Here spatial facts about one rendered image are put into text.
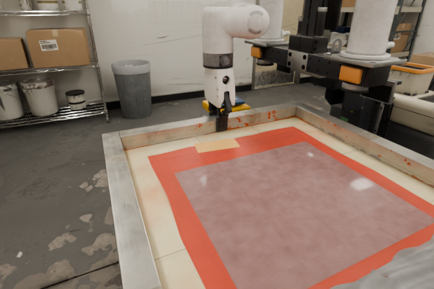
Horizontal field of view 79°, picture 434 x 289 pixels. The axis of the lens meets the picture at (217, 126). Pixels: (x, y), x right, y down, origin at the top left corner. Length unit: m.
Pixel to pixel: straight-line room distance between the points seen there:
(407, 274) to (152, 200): 0.37
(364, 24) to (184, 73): 3.34
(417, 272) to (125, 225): 0.38
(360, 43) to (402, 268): 0.56
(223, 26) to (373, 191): 0.45
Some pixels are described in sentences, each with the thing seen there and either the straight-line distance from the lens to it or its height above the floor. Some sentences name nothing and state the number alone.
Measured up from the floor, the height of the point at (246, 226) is 0.96.
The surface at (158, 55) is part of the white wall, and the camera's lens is 3.83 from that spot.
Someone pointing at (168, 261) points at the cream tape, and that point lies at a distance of 0.40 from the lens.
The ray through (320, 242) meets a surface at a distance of 0.44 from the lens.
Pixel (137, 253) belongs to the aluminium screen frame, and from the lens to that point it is 0.37.
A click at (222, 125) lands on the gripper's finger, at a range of 0.69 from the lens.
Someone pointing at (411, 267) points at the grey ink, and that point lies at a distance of 0.45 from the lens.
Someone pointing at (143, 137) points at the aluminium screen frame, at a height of 0.98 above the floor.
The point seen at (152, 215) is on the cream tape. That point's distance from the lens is 0.46.
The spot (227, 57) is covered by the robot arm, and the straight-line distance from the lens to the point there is 0.64.
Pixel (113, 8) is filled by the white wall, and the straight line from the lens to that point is 3.71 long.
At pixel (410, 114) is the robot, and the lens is 1.38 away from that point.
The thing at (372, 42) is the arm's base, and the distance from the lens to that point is 0.82.
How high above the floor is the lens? 1.26
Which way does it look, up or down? 24 degrees down
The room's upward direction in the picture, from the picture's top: straight up
